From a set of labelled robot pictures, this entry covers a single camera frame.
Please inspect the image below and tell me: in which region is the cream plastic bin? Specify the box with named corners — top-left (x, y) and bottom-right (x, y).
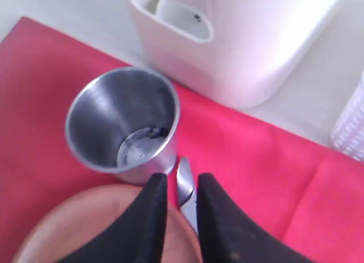
top-left (127, 0), bottom-right (342, 109)

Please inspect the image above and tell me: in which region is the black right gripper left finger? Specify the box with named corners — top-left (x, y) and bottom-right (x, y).
top-left (61, 173), bottom-right (168, 262)

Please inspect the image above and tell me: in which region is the red tablecloth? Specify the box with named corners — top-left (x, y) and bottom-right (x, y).
top-left (1, 17), bottom-right (363, 262)

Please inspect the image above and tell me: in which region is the silver table knife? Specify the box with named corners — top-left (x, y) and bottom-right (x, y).
top-left (176, 157), bottom-right (198, 235)

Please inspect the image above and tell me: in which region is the white perforated plastic basket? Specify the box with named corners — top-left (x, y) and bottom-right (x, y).
top-left (330, 73), bottom-right (363, 162)

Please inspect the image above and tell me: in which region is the white ceramic bowl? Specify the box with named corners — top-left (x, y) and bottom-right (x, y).
top-left (155, 0), bottom-right (212, 41)

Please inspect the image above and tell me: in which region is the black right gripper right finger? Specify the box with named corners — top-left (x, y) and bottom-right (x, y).
top-left (197, 173), bottom-right (311, 262)

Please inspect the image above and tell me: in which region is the steel cup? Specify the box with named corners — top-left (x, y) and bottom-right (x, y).
top-left (65, 66), bottom-right (180, 185)

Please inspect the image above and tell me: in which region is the brown wooden plate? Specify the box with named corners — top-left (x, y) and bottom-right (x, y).
top-left (12, 184), bottom-right (202, 262)

